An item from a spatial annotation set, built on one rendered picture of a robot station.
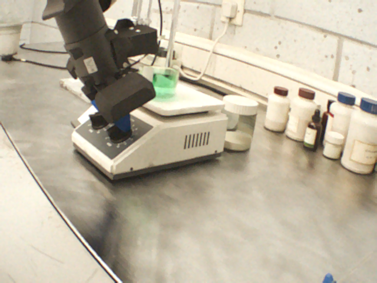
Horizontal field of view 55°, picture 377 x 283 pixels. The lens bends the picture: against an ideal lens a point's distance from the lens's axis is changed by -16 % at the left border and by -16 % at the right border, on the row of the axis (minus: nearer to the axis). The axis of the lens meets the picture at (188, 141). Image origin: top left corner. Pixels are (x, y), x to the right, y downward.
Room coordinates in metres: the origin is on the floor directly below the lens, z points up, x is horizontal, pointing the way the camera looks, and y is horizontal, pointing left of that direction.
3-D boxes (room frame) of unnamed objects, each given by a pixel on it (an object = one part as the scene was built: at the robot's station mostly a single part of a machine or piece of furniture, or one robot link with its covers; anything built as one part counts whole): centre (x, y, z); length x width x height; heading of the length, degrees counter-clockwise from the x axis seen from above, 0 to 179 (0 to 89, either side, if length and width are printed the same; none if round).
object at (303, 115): (0.78, -0.22, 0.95); 0.06 x 0.06 x 0.10
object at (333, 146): (0.69, -0.27, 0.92); 0.04 x 0.04 x 0.04
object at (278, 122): (0.81, -0.17, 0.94); 0.05 x 0.05 x 0.09
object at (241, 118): (0.68, -0.08, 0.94); 0.06 x 0.06 x 0.08
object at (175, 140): (0.60, 0.05, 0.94); 0.22 x 0.13 x 0.08; 133
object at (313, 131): (0.72, -0.23, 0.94); 0.03 x 0.03 x 0.08
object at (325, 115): (0.80, -0.29, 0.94); 0.03 x 0.03 x 0.08
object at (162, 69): (0.60, 0.06, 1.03); 0.07 x 0.06 x 0.08; 17
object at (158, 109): (0.61, 0.03, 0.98); 0.12 x 0.12 x 0.01; 43
